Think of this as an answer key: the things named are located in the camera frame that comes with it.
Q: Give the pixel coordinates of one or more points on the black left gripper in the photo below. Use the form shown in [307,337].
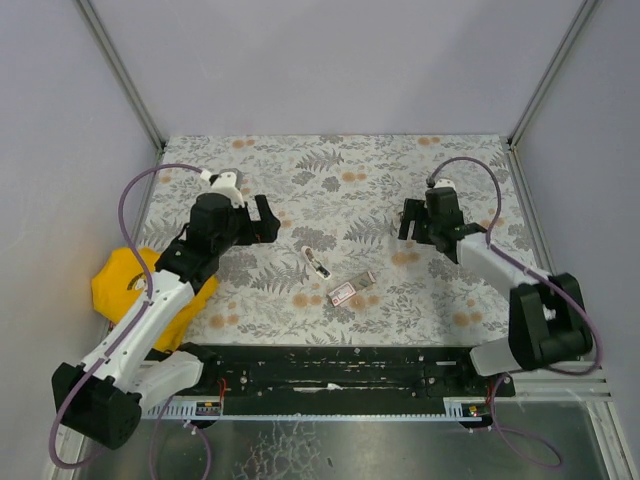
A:
[252,226]

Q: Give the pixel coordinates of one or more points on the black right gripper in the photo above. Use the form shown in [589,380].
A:
[420,225]

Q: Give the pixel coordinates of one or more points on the red white staple box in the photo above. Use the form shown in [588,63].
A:
[350,288]

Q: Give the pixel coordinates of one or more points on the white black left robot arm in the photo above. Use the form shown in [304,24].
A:
[99,397]

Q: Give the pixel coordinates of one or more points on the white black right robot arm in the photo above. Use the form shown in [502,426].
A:
[545,319]

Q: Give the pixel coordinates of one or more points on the floral table mat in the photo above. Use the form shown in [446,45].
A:
[342,196]

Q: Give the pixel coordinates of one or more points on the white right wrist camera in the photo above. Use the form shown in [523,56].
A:
[433,183]

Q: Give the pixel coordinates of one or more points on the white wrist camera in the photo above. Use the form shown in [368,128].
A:
[226,183]
[433,183]

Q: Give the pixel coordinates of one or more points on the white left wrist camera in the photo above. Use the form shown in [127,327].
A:
[226,183]

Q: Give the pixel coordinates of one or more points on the aluminium frame rail right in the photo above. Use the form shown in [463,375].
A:
[528,207]

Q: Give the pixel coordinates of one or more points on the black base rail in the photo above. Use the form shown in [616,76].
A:
[250,371]

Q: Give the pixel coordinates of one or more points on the white cable duct strip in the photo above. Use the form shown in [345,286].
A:
[392,405]

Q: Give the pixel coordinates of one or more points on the aluminium frame post left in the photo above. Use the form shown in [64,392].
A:
[109,51]

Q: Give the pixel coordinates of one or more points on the aluminium frame post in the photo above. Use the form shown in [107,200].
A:
[109,51]
[564,49]

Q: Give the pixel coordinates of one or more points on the aluminium frame post right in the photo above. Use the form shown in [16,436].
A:
[564,49]

